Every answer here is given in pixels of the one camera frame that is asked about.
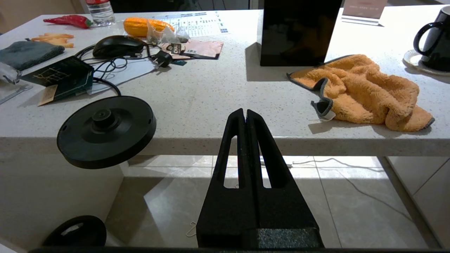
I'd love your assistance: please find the yellow corn cob toy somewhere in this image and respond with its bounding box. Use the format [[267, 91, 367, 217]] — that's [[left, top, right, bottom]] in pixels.
[[123, 17, 175, 38]]

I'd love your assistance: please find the round grey coaster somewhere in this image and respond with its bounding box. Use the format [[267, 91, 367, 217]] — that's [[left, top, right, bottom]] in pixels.
[[403, 49, 450, 77]]

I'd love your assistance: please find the black computer mouse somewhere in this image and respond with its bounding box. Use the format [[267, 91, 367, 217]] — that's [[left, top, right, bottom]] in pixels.
[[92, 35, 147, 59]]

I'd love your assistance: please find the black mug white inside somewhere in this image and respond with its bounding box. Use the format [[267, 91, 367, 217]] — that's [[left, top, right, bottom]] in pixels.
[[413, 5, 450, 72]]

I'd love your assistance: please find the black round kettle base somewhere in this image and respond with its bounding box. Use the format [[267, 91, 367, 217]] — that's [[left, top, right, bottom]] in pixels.
[[56, 95, 157, 170]]

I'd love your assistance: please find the black tissue box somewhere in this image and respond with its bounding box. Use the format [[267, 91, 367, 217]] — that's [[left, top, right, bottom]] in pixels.
[[259, 0, 343, 67]]

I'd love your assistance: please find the black power cable with plug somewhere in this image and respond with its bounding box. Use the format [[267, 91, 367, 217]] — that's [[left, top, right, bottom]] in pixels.
[[74, 44, 173, 97]]

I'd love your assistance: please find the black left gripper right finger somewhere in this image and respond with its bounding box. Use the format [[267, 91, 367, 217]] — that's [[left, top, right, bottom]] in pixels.
[[246, 109, 324, 248]]

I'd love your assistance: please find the dark grey folded cloth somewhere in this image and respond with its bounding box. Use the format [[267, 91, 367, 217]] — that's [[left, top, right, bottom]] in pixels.
[[0, 41, 66, 71]]

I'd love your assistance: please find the printed white menu sheet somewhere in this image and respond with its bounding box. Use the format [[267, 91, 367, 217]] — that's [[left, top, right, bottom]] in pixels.
[[151, 11, 231, 38]]

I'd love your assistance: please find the orange fries toy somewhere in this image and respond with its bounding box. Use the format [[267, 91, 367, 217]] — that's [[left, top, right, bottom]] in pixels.
[[31, 33, 75, 48]]

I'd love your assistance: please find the beige QR code sign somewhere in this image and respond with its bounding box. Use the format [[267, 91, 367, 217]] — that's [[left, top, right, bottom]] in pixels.
[[341, 0, 388, 26]]

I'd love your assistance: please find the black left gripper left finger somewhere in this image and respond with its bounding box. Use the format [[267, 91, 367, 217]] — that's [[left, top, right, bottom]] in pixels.
[[196, 108, 258, 248]]

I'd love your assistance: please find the crumpled clear plastic bag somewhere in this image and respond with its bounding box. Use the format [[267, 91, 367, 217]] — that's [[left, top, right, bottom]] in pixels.
[[0, 62, 22, 85]]

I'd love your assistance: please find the black rounded floor object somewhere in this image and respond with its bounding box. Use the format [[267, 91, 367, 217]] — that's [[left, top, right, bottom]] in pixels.
[[41, 215, 107, 247]]

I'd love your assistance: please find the orange fluffy towel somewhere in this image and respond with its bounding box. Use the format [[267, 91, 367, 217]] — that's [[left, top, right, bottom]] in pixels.
[[286, 54, 436, 132]]

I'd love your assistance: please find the red chili pepper toy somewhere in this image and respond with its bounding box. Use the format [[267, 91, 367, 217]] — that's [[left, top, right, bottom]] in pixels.
[[43, 15, 93, 29]]

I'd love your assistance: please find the dark green card box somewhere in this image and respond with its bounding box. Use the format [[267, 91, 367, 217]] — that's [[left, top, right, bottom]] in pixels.
[[20, 56, 95, 103]]

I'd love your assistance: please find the clear water bottle red cap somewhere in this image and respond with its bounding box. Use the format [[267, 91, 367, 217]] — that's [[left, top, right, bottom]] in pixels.
[[86, 0, 115, 26]]

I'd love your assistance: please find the plain white paper sheet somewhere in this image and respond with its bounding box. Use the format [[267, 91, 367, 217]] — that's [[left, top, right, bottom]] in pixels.
[[87, 58, 157, 95]]

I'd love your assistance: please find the pink flat packet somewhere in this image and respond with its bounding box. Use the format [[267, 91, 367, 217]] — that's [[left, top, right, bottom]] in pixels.
[[161, 39, 224, 60]]

